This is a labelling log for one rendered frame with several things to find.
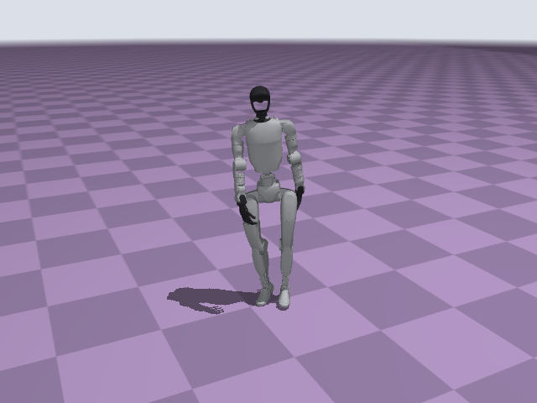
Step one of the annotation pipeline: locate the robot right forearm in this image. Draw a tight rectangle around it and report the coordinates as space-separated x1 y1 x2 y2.
233 160 246 202

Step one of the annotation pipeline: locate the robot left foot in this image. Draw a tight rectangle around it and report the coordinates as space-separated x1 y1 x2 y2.
278 285 290 307

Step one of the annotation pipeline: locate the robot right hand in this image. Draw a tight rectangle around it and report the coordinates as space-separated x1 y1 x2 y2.
237 195 257 225

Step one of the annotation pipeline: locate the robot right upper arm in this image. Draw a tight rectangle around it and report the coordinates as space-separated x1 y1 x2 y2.
232 124 247 171

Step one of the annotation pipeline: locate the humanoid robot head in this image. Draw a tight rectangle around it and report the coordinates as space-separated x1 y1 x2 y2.
250 86 271 123

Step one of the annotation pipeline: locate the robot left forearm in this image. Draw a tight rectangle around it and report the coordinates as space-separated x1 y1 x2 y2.
290 153 305 190

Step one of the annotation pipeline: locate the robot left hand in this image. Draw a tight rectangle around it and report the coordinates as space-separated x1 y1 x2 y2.
295 186 305 210

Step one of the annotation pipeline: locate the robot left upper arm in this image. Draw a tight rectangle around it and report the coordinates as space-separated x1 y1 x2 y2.
279 120 300 165

